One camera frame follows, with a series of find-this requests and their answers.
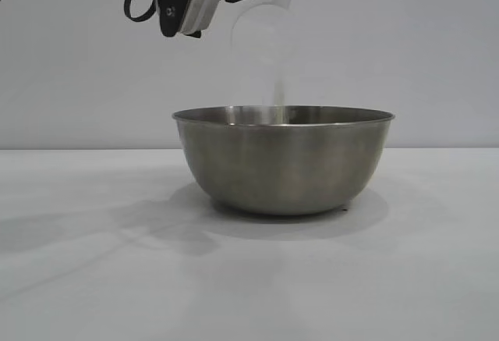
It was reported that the white rice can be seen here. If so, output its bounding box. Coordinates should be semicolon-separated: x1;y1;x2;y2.
271;71;292;126

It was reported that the black and white wrist camera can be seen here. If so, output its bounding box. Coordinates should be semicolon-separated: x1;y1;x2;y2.
157;0;229;40

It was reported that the stainless steel mixing bowl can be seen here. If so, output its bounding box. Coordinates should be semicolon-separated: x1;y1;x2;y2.
171;104;395;217

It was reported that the clear plastic measuring cup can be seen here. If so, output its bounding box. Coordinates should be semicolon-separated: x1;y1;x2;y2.
228;0;298;112

